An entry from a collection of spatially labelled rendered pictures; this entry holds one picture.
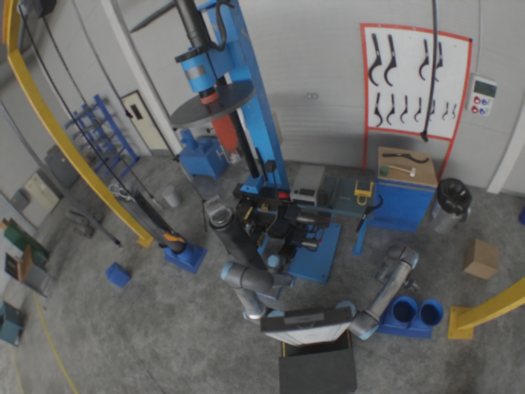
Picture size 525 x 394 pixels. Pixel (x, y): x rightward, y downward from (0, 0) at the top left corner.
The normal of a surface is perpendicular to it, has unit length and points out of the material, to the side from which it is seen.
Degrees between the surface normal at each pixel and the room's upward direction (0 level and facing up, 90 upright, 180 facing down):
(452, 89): 90
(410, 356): 0
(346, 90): 90
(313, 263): 0
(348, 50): 90
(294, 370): 0
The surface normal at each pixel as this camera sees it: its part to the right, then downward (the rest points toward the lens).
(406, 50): -0.39, 0.74
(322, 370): -0.25, -0.66
